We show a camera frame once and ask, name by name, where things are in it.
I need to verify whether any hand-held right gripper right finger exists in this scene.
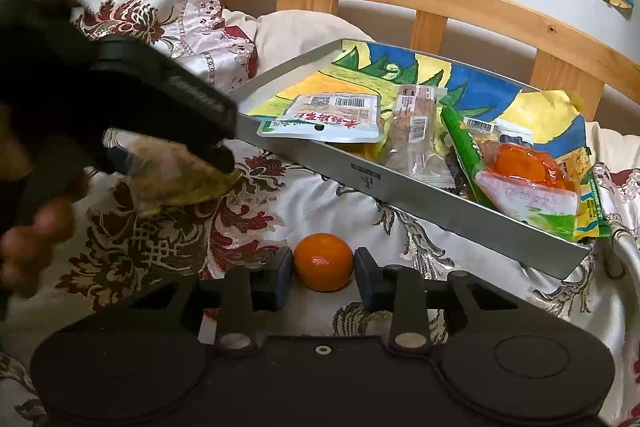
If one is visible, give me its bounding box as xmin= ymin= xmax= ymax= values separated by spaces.
xmin=354 ymin=248 xmax=551 ymax=354

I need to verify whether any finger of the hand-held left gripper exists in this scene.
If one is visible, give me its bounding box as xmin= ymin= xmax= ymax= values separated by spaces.
xmin=195 ymin=138 xmax=237 ymax=176
xmin=101 ymin=139 xmax=132 ymax=174

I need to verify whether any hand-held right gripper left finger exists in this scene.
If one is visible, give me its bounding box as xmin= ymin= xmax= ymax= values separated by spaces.
xmin=100 ymin=247 xmax=293 ymax=354

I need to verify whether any orange mandarin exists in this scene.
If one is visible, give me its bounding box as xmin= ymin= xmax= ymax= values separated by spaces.
xmin=292 ymin=233 xmax=355 ymax=293

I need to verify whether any gold foil snack packet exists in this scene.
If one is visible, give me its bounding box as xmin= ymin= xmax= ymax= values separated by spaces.
xmin=102 ymin=131 xmax=246 ymax=215

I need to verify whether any grey metal tray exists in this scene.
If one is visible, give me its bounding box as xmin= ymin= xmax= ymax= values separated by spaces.
xmin=230 ymin=38 xmax=596 ymax=280

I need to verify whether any white green snack packet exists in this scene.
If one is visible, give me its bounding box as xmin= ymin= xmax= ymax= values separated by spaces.
xmin=256 ymin=93 xmax=383 ymax=144

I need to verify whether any clear pink sausage pack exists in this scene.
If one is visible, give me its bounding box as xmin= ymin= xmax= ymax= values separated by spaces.
xmin=384 ymin=84 xmax=453 ymax=185

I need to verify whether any green white sausage stick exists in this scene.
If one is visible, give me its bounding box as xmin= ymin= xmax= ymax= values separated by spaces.
xmin=440 ymin=104 xmax=583 ymax=242

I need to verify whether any orange snack packet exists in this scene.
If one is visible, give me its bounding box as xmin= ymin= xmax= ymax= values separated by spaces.
xmin=472 ymin=141 xmax=583 ymax=220

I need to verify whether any yellow green snack packet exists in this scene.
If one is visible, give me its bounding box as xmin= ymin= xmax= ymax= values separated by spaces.
xmin=567 ymin=146 xmax=612 ymax=244

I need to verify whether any person's left hand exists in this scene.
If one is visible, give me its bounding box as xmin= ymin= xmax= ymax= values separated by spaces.
xmin=0 ymin=194 xmax=79 ymax=300

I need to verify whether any floral satin blanket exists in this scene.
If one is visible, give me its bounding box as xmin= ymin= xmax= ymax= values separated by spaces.
xmin=0 ymin=0 xmax=640 ymax=427

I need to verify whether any colourful dragon drawing sheet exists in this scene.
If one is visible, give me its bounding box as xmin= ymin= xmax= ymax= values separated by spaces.
xmin=247 ymin=42 xmax=588 ymax=158

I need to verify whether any cream pillow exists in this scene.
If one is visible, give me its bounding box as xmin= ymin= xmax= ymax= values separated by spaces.
xmin=222 ymin=9 xmax=640 ymax=168

